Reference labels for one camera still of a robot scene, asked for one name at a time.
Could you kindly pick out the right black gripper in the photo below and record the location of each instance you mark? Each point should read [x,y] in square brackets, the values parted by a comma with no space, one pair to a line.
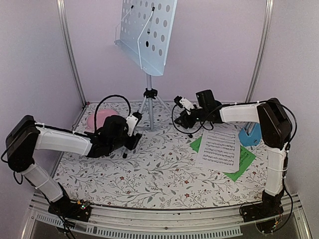
[187,122]

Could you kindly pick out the left aluminium frame post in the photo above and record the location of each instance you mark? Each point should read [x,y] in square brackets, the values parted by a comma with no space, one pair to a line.
[69,49]

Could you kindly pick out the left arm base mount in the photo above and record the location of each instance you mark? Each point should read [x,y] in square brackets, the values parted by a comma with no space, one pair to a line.
[66,208]

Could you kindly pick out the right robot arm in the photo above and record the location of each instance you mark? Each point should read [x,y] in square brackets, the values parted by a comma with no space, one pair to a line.
[277,132]

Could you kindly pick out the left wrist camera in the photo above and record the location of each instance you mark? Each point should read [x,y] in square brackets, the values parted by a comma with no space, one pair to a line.
[132,120]

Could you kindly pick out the dark blue mug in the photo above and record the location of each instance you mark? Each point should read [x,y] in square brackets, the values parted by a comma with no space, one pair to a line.
[218,103]

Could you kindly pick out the aluminium frame post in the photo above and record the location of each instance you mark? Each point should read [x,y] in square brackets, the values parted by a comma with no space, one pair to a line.
[261,50]
[69,49]

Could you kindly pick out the white sheet music page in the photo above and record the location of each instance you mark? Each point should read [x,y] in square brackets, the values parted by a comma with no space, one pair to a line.
[219,150]

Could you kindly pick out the green paper sheet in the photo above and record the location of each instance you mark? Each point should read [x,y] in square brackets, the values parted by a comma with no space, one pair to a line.
[246,158]

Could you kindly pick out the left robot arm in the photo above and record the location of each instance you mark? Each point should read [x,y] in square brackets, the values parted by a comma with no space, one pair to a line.
[29,135]

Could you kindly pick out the pink plate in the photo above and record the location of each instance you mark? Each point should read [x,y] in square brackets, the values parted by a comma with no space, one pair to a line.
[100,118]

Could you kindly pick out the front aluminium rail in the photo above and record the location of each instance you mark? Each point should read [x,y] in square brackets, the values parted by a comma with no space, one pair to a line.
[231,222]

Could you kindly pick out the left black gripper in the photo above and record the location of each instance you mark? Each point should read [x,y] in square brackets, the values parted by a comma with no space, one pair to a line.
[131,145]

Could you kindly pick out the light blue music stand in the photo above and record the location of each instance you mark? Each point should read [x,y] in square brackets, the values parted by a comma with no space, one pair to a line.
[143,34]

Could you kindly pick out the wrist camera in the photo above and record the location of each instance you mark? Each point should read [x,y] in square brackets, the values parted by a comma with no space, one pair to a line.
[132,120]
[183,103]

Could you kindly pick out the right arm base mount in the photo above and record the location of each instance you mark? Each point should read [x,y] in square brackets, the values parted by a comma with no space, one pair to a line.
[251,212]

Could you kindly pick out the right aluminium frame post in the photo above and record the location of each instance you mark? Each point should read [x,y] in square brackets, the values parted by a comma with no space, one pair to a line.
[261,50]

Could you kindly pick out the blue metronome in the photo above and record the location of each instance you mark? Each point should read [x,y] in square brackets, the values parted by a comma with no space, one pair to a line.
[250,134]

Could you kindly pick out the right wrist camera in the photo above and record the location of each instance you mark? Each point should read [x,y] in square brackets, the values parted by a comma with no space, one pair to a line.
[183,103]

